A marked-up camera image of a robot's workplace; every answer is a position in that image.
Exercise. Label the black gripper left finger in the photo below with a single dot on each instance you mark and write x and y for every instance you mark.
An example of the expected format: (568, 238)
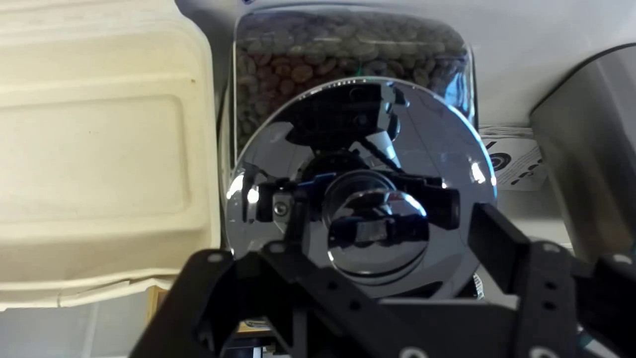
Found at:
(212, 292)

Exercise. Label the white printed card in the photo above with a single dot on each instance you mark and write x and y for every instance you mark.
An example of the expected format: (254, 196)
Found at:
(520, 162)

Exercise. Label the stainless steel canister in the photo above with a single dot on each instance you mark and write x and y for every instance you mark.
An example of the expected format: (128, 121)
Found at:
(590, 152)

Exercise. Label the beige clamshell takeout box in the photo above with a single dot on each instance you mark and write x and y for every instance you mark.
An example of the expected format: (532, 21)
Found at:
(101, 152)

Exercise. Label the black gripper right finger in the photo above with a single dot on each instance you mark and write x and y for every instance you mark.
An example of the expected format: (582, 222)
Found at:
(564, 306)

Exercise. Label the glass jar of coffee beans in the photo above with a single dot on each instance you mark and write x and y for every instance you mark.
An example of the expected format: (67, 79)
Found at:
(299, 61)

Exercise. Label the round silver chrome lid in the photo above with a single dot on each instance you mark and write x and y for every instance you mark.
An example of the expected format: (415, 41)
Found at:
(431, 133)

